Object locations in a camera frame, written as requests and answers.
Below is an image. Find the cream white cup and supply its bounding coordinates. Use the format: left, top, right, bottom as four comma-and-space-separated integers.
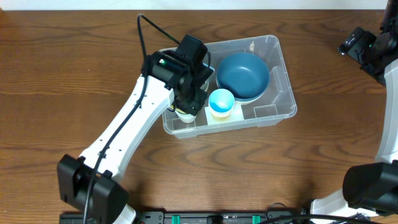
175, 111, 196, 123

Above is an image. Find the light blue cup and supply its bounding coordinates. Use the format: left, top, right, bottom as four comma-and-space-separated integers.
208, 88, 235, 112

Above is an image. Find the pink cup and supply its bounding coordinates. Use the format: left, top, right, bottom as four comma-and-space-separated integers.
209, 108, 233, 118

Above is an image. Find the dark blue bowl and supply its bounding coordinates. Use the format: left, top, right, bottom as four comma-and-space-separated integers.
233, 87, 265, 103
216, 52, 271, 93

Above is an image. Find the clear plastic storage container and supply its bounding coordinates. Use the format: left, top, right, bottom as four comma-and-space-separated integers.
162, 35, 297, 139

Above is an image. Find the light grey bowl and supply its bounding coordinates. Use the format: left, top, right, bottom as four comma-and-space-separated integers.
200, 63, 215, 91

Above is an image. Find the yellow cup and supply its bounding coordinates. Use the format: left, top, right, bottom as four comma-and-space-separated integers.
211, 115, 229, 122
175, 108, 186, 114

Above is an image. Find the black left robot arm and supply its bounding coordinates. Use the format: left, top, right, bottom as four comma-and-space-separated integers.
57, 35, 214, 223

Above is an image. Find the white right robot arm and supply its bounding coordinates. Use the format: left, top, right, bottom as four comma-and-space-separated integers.
302, 0, 397, 223

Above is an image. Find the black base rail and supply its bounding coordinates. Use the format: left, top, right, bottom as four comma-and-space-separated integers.
58, 210, 371, 224

